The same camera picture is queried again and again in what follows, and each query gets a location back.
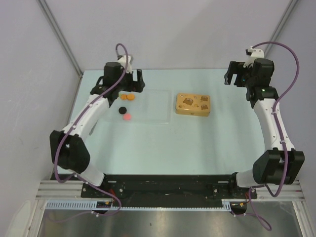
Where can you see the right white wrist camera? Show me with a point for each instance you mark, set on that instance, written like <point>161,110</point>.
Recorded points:
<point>253,54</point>

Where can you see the aluminium frame post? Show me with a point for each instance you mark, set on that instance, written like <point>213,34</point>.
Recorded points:
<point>59,35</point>
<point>280,26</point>

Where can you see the gold cookie tin box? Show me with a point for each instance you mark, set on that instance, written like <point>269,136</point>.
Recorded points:
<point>193,113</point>

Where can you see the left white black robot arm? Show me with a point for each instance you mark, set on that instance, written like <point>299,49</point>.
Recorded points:
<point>68,149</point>

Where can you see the right aluminium frame post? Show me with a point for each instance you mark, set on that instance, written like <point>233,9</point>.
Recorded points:
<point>280,26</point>

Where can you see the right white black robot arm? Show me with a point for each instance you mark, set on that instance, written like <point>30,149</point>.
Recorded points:
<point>281,162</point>

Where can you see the black sandwich cookie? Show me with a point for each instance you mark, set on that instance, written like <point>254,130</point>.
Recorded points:
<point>122,110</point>

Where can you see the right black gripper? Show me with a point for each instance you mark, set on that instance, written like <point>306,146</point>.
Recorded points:
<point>237,68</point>

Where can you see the clear plastic tray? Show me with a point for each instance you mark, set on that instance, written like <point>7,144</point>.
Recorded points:
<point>152,106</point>

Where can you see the orange round cookie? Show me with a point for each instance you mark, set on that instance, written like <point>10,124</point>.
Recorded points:
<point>131,96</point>

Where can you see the white slotted cable duct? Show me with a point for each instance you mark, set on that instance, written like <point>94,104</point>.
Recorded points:
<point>93,205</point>

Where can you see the silver tin lid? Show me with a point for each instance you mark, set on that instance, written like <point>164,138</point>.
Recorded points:
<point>192,102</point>

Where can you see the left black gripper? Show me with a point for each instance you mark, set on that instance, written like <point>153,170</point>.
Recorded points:
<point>135,86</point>

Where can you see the left aluminium frame post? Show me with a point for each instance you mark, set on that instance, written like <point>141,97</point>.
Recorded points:
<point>59,35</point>

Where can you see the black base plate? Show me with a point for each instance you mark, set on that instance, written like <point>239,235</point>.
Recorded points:
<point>129,186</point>

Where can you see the aluminium rail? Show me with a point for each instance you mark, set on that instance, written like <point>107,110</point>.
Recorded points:
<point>72,190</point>

